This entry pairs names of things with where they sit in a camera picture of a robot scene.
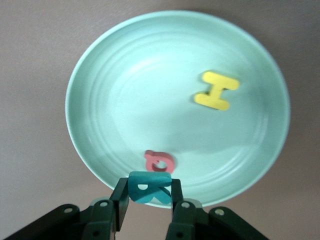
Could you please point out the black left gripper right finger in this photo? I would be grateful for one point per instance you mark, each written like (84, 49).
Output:
(177, 195)

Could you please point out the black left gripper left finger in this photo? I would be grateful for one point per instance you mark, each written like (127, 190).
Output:
(122, 200)

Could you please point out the teal foam letter R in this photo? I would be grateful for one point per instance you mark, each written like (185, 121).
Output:
(150, 178)

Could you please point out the red foam letter Q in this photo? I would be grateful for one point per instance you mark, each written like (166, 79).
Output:
(170, 162)

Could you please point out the yellow foam letter H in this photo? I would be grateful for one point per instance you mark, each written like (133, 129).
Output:
(217, 91)

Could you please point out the pale green round plate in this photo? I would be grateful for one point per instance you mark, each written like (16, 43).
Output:
(150, 87)

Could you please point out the brown table mat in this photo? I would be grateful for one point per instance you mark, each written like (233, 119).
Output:
(32, 125)

